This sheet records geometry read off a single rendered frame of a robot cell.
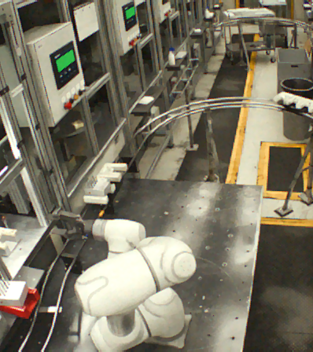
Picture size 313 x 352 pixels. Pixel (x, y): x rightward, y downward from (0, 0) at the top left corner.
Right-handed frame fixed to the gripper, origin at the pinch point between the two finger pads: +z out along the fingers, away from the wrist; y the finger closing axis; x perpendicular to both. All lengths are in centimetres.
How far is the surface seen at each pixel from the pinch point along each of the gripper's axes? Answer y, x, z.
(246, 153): -112, -246, -60
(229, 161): -110, -227, -44
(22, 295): -12.1, 32.5, 3.6
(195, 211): -44, -68, -45
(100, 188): -19, -52, 4
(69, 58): 50, -76, 18
